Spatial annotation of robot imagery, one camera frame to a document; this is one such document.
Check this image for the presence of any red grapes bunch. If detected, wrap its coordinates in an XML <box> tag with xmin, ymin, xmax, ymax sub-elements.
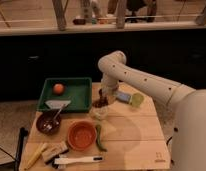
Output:
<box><xmin>92</xmin><ymin>97</ymin><xmax>108</xmax><ymax>108</ymax></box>

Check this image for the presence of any white paper cup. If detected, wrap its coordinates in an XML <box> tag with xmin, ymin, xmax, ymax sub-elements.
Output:
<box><xmin>90</xmin><ymin>106</ymin><xmax>108</xmax><ymax>121</ymax></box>

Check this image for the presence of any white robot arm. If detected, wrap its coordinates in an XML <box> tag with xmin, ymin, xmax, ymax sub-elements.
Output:
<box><xmin>98</xmin><ymin>50</ymin><xmax>206</xmax><ymax>171</ymax></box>

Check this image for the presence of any yellow-green cup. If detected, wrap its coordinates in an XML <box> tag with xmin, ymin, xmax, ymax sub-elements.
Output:
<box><xmin>130</xmin><ymin>93</ymin><xmax>144</xmax><ymax>108</ymax></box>

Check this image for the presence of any white folded paper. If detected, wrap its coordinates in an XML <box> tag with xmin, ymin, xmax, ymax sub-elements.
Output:
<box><xmin>45</xmin><ymin>100</ymin><xmax>71</xmax><ymax>109</ymax></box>

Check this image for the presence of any blue sponge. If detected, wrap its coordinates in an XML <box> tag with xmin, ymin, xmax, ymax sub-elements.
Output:
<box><xmin>115</xmin><ymin>91</ymin><xmax>131</xmax><ymax>103</ymax></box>

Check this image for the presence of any green plastic tray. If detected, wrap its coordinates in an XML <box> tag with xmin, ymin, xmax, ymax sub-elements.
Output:
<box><xmin>37</xmin><ymin>77</ymin><xmax>92</xmax><ymax>113</ymax></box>

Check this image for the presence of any green chili pepper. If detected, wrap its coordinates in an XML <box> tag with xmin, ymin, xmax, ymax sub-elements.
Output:
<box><xmin>95</xmin><ymin>124</ymin><xmax>107</xmax><ymax>152</ymax></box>

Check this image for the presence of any orange fruit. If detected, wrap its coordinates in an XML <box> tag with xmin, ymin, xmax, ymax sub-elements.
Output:
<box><xmin>53</xmin><ymin>83</ymin><xmax>65</xmax><ymax>95</ymax></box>

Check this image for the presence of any orange ceramic bowl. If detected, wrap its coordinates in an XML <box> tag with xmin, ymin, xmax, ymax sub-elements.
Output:
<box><xmin>67</xmin><ymin>121</ymin><xmax>97</xmax><ymax>151</ymax></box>

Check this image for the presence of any metal spoon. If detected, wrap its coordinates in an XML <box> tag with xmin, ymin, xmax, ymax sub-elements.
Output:
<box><xmin>52</xmin><ymin>104</ymin><xmax>65</xmax><ymax>123</ymax></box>

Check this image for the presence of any dark brown bowl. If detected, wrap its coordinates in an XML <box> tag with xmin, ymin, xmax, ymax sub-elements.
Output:
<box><xmin>36</xmin><ymin>110</ymin><xmax>61</xmax><ymax>135</ymax></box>

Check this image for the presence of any wooden scrub brush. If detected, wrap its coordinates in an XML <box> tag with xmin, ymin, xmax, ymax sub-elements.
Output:
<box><xmin>42</xmin><ymin>141</ymin><xmax>68</xmax><ymax>164</ymax></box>

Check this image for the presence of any black chair frame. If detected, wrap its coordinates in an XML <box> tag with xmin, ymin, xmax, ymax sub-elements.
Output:
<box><xmin>0</xmin><ymin>127</ymin><xmax>29</xmax><ymax>171</ymax></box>

